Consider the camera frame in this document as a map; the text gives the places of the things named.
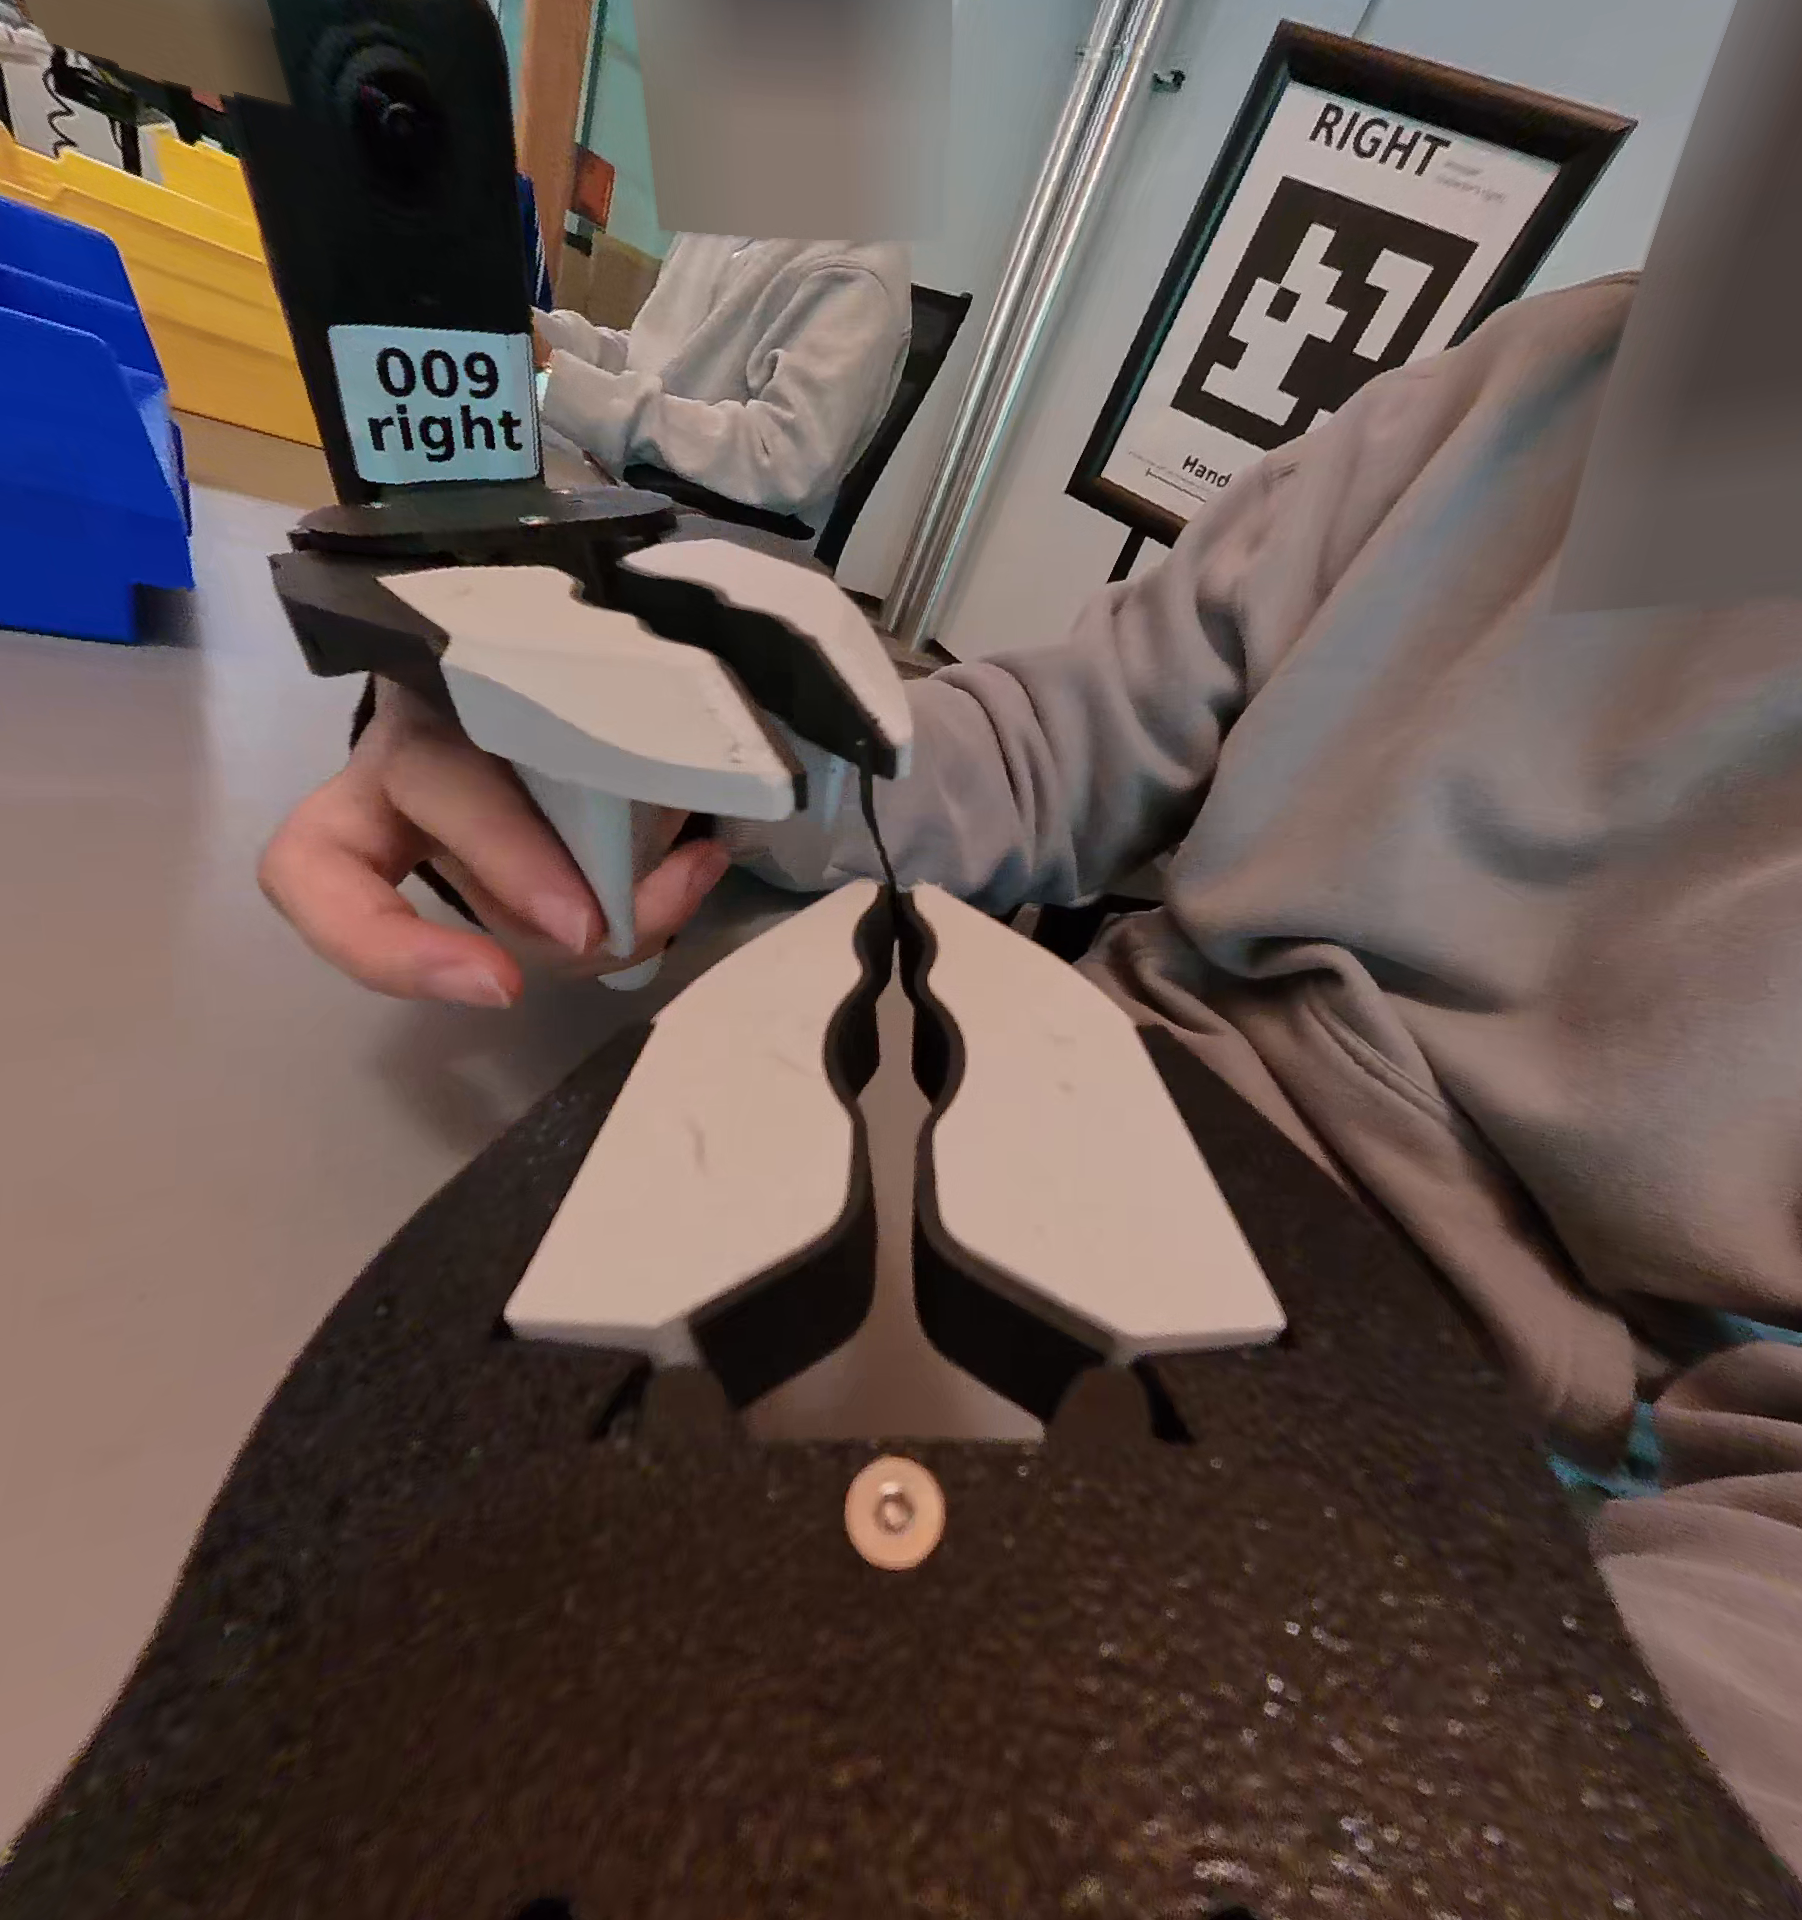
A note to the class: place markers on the person's right forearm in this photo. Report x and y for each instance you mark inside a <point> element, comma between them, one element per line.
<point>1082,749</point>

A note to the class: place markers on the black office chair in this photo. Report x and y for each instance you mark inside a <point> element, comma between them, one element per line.
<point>924,360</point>

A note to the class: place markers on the black easel stand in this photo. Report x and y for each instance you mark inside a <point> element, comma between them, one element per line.
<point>1136,555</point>

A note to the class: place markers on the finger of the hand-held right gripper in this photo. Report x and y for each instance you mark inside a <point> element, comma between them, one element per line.
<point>827,646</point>
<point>586,706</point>

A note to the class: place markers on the person's right hand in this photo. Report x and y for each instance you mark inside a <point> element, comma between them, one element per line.
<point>393,838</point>

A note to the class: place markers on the grey desk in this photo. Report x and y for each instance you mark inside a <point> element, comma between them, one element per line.
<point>165,1125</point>

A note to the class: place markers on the wooden post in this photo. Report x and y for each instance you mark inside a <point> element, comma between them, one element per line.
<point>557,121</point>

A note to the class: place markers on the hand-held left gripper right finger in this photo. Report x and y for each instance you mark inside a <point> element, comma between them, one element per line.
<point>1096,1186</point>

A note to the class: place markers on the person's grey hoodie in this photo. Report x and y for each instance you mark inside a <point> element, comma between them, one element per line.
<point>1518,1052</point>

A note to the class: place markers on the blue storage bin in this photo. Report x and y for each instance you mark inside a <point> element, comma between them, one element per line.
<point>46,482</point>
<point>31,248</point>

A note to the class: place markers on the yellow storage bin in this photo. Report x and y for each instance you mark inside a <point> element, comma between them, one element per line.
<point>204,174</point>
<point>195,330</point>

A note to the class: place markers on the shiny metal pole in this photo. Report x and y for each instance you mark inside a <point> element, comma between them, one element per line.
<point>1023,300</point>

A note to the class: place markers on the framed black-and-white marker sign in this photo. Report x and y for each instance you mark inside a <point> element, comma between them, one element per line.
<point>1367,300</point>

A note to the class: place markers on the person's grey pants leg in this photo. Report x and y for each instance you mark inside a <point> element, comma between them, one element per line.
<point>1742,1649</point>

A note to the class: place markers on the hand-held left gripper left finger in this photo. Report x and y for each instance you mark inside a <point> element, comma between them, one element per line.
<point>690,1186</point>

